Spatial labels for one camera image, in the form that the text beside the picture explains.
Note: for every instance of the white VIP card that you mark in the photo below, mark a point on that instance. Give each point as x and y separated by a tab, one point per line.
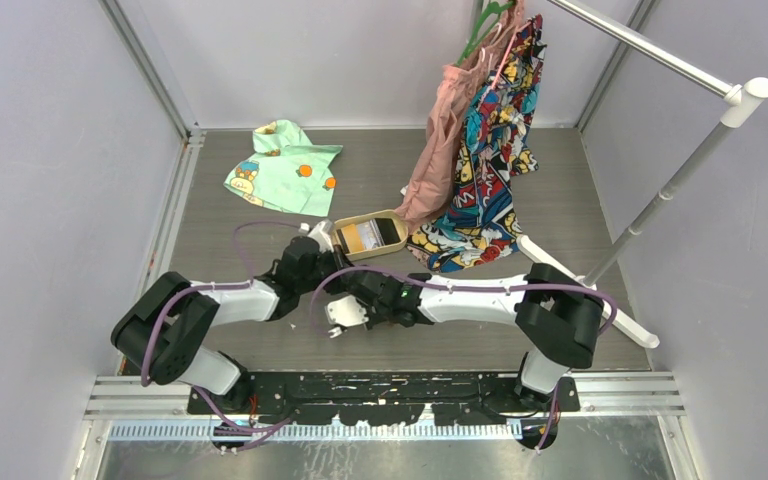
371	235

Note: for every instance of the slotted aluminium rail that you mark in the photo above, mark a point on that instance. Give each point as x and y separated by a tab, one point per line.
213	429

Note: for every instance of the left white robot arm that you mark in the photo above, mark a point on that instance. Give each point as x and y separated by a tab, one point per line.
164	331

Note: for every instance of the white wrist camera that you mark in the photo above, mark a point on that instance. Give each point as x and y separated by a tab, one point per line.
343	314
321	233

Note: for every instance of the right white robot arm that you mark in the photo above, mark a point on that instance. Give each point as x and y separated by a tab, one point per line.
560	318

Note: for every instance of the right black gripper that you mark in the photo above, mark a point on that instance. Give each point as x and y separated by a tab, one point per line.
373	322

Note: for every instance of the white metal clothes rack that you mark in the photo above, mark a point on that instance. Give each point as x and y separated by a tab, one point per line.
697	277

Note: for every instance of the green clothes hanger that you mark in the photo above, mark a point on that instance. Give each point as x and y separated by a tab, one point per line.
488	16

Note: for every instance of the green cartoon child shirt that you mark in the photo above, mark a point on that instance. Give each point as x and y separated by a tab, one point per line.
287	172

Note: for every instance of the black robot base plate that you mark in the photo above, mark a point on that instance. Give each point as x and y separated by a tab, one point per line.
379	398

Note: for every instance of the colourful comic print garment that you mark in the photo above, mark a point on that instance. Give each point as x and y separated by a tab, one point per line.
479	225

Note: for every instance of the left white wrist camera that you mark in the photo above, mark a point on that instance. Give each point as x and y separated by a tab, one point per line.
321	233

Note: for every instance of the beige oval card tray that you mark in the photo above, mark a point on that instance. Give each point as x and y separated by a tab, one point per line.
393	229

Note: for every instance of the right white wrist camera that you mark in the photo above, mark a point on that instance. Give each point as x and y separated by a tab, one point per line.
343	314

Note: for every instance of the pink hanging garment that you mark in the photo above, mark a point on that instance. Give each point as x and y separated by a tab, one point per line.
431	184

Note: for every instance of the gold credit card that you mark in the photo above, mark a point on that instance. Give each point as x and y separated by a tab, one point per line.
350	238

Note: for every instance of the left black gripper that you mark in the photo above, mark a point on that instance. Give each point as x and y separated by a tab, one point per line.
341	264

